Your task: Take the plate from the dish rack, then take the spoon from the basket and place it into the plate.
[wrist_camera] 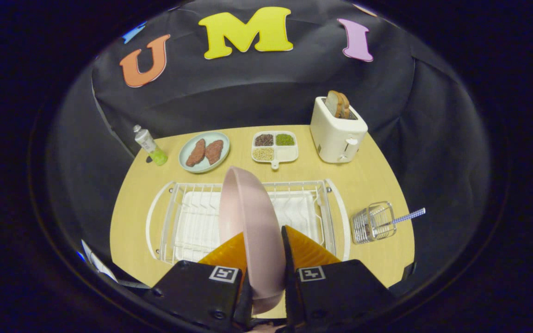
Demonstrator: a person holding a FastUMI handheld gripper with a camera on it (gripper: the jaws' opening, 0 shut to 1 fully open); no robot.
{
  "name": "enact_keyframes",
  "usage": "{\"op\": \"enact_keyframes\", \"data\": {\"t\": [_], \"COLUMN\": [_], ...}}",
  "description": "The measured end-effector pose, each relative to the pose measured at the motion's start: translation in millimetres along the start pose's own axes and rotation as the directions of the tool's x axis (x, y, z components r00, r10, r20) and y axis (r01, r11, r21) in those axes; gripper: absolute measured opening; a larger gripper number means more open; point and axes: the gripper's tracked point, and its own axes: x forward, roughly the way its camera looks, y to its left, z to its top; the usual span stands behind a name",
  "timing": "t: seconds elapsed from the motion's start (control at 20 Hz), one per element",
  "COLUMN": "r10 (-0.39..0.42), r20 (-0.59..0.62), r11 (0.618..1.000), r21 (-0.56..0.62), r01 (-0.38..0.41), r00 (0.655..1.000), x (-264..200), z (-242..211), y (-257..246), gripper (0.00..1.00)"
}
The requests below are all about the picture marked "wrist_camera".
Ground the white sheet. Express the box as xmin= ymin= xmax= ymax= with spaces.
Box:
xmin=81 ymin=240 xmax=119 ymax=284

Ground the blue checked handle spoon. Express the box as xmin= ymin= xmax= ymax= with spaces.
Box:
xmin=364 ymin=208 xmax=427 ymax=232

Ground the clear bottle green liquid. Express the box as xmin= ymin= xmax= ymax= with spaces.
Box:
xmin=133 ymin=124 xmax=168 ymax=166

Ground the black backdrop cloth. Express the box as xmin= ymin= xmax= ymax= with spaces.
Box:
xmin=44 ymin=0 xmax=494 ymax=296

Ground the metal wire basket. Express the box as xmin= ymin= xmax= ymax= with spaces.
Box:
xmin=351 ymin=201 xmax=397 ymax=245

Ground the white drain tray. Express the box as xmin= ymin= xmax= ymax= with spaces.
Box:
xmin=145 ymin=178 xmax=351 ymax=264

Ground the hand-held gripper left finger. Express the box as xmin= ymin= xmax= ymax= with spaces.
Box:
xmin=149 ymin=232 xmax=253 ymax=331

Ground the pink plate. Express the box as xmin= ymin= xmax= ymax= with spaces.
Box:
xmin=218 ymin=166 xmax=288 ymax=315

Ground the brown meat patty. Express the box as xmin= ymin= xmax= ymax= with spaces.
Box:
xmin=186 ymin=139 xmax=206 ymax=167
xmin=205 ymin=140 xmax=224 ymax=166

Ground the white toaster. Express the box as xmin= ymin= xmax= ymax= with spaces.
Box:
xmin=310 ymin=96 xmax=369 ymax=164

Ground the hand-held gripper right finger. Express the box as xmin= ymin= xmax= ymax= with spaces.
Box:
xmin=281 ymin=225 xmax=394 ymax=331

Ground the pale green plate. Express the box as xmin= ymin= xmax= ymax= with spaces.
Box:
xmin=179 ymin=131 xmax=231 ymax=173

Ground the white wire dish rack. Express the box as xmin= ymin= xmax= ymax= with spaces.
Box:
xmin=160 ymin=179 xmax=337 ymax=264

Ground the white divided tray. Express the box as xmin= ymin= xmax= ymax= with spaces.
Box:
xmin=251 ymin=130 xmax=299 ymax=170

